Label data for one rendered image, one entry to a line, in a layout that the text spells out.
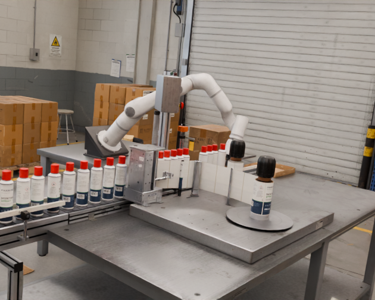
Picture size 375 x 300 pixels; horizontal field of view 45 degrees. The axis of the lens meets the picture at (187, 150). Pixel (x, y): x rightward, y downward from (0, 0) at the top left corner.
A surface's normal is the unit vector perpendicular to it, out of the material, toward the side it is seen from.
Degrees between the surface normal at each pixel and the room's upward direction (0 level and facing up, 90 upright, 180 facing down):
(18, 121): 91
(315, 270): 90
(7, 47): 90
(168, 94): 90
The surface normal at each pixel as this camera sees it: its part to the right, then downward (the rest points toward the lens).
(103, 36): -0.53, 0.11
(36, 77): 0.84, 0.18
